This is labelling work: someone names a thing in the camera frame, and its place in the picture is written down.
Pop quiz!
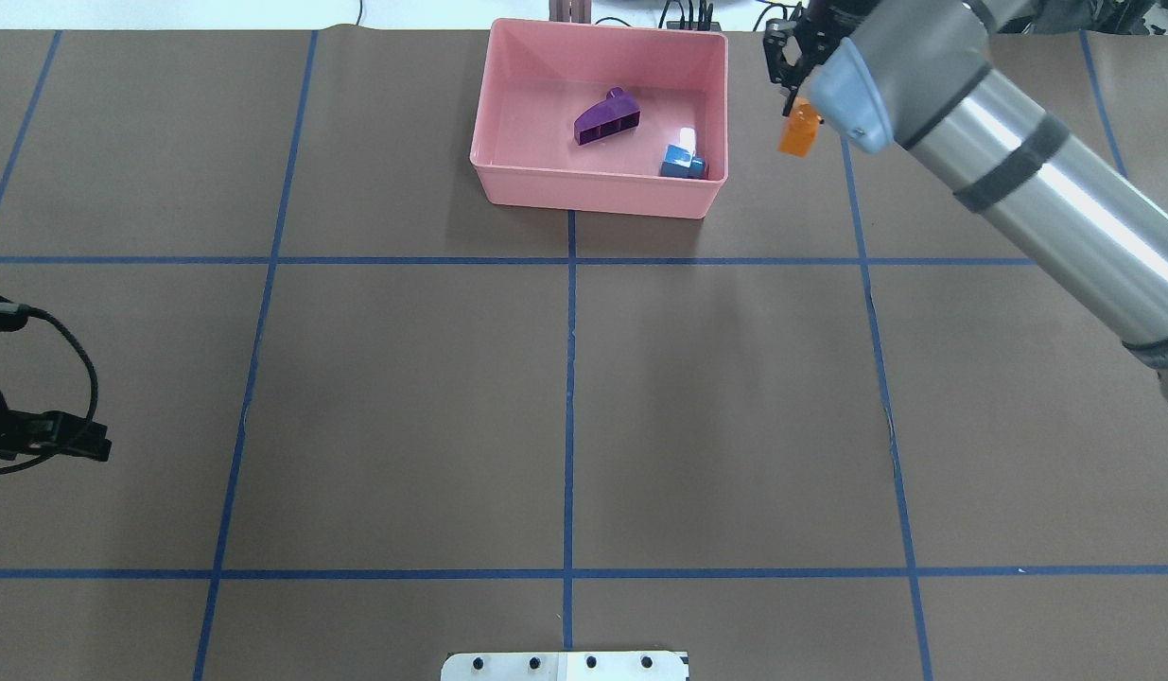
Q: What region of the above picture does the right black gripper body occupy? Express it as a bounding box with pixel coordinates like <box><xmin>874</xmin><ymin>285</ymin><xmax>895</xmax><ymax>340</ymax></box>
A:
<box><xmin>762</xmin><ymin>1</ymin><xmax>853</xmax><ymax>117</ymax></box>

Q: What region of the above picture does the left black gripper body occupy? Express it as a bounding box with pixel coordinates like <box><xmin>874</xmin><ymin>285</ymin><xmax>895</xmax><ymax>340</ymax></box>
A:
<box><xmin>0</xmin><ymin>296</ymin><xmax>112</xmax><ymax>477</ymax></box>

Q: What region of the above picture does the orange sloped block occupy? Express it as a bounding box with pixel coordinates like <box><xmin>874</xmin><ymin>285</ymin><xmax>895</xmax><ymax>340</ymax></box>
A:
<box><xmin>777</xmin><ymin>96</ymin><xmax>823</xmax><ymax>158</ymax></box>

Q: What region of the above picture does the small blue block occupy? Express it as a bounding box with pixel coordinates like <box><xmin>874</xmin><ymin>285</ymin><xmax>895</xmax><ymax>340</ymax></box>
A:
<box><xmin>658</xmin><ymin>144</ymin><xmax>707</xmax><ymax>180</ymax></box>

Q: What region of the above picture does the purple sloped block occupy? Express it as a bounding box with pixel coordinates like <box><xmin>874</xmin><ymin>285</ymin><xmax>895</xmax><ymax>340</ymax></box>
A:
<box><xmin>572</xmin><ymin>86</ymin><xmax>641</xmax><ymax>146</ymax></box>

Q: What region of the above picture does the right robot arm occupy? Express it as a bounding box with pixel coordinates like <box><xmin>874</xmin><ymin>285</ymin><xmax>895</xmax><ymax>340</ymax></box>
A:
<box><xmin>762</xmin><ymin>1</ymin><xmax>1168</xmax><ymax>404</ymax></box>

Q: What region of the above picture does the pink plastic box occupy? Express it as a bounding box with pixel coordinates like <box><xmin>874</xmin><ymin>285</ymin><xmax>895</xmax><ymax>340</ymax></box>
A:
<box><xmin>468</xmin><ymin>18</ymin><xmax>729</xmax><ymax>218</ymax></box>

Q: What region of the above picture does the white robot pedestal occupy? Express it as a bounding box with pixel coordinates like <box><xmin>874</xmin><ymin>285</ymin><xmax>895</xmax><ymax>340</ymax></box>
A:
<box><xmin>440</xmin><ymin>649</ymin><xmax>691</xmax><ymax>680</ymax></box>

